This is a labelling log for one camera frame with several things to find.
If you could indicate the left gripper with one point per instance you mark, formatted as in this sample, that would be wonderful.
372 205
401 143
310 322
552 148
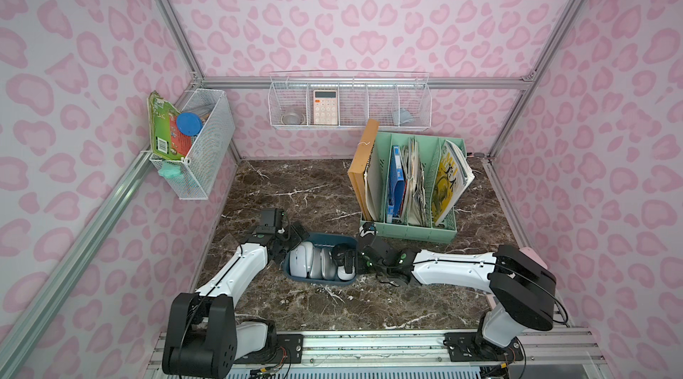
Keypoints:
293 235

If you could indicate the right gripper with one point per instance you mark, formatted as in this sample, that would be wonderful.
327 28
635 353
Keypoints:
354 257

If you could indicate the black computer mouse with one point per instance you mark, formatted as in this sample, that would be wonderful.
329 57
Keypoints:
344 255

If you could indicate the silver computer mouse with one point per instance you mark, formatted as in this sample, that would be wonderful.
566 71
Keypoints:
316 264
328 271

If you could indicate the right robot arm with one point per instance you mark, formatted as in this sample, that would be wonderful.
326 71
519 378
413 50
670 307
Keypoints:
524 289

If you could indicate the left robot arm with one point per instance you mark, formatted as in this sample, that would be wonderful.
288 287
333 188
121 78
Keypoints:
203 337

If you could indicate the white logo computer mouse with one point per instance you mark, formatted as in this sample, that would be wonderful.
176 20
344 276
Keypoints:
301 260

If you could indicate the stack of magazines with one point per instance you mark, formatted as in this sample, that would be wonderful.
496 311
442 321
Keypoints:
414 210

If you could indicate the blue folder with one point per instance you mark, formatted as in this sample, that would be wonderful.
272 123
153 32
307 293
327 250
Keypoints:
396 185

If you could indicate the brown cardboard notebook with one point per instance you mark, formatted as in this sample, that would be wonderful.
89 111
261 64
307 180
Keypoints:
360 162

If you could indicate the green file organizer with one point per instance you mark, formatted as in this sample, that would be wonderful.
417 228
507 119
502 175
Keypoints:
376 188

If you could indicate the yellow comic book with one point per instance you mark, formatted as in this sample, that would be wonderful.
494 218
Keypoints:
453 177

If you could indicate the white mesh side basket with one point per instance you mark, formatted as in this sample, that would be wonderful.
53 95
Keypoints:
208 149

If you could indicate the clear tape roll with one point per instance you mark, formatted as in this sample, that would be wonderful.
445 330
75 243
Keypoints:
293 117

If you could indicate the mint green clip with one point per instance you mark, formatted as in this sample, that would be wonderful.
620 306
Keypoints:
171 172

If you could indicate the grey small cup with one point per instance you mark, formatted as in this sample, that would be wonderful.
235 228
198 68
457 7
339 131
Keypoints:
402 118

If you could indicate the pink calculator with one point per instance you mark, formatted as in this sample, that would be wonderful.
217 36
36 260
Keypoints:
325 107

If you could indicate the blue round lid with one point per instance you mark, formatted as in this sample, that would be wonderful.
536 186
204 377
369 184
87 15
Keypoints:
189 124

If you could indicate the green packaged card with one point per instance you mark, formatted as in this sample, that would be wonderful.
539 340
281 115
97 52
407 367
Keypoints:
166 140

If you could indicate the pink case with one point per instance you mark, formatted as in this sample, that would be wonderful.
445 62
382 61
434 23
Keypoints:
532 254

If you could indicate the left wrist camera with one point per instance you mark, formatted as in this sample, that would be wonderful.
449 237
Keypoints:
271 221

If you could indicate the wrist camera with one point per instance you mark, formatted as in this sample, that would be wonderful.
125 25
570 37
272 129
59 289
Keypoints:
367 229
271 221

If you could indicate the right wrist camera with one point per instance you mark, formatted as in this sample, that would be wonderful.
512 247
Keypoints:
367 229

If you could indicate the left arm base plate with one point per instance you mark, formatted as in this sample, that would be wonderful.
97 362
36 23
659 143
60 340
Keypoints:
287 348

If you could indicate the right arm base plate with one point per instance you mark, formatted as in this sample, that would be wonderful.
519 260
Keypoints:
470 347

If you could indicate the white wire wall basket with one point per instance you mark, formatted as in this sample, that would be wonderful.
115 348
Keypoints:
360 98

